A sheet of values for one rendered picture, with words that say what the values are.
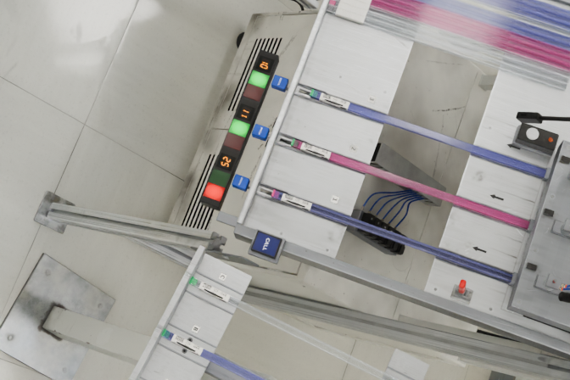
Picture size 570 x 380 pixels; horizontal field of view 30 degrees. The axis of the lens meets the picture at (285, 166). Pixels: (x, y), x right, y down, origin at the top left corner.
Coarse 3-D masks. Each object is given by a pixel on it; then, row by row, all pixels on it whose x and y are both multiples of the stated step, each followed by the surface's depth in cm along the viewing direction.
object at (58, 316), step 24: (48, 264) 260; (24, 288) 256; (48, 288) 260; (72, 288) 265; (96, 288) 269; (24, 312) 256; (48, 312) 261; (72, 312) 255; (96, 312) 270; (0, 336) 252; (24, 336) 257; (48, 336) 261; (72, 336) 249; (96, 336) 243; (120, 336) 238; (144, 336) 232; (24, 360) 257; (48, 360) 262; (72, 360) 266
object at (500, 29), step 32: (352, 0) 218; (384, 0) 218; (416, 0) 218; (448, 0) 217; (480, 0) 217; (512, 0) 217; (416, 32) 216; (448, 32) 216; (480, 32) 215; (512, 32) 215; (544, 32) 215; (512, 64) 213; (544, 64) 213
